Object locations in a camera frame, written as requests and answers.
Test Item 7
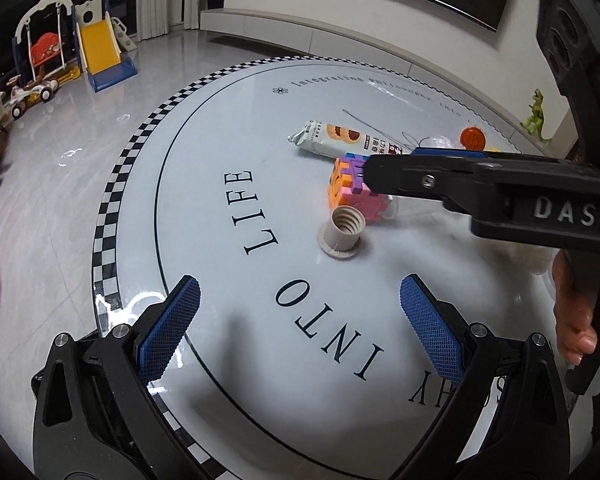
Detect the clear bag pink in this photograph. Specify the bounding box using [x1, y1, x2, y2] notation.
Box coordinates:
[418, 136, 455, 150]

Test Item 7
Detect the pink purple puzzle cube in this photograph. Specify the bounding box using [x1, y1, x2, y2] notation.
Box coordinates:
[327, 153, 390, 223]

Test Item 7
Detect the white snack wrapper packet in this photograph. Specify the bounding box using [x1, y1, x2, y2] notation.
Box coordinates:
[288, 120, 411, 159]

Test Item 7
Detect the beige threaded bottle cap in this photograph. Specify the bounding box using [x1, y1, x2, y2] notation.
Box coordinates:
[317, 205, 366, 260]

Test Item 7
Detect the clear plastic cup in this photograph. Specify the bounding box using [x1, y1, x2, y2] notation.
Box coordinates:
[380, 195, 444, 221]

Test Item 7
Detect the clear wrap bundle white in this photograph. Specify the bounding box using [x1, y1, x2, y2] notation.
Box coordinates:
[479, 240, 557, 275]

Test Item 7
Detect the person's right hand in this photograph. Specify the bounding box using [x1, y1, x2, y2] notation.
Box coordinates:
[553, 250, 597, 365]

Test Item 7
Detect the green toy dinosaur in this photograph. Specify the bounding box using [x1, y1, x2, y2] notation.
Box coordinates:
[520, 89, 548, 143]

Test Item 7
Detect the white toy car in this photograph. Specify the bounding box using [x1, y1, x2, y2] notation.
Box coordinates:
[6, 79, 59, 120]

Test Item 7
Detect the yellow toy slide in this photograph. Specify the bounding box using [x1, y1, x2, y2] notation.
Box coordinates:
[74, 0, 137, 92]

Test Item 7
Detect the toy swing red seat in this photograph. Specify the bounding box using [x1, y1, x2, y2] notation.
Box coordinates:
[12, 0, 80, 86]

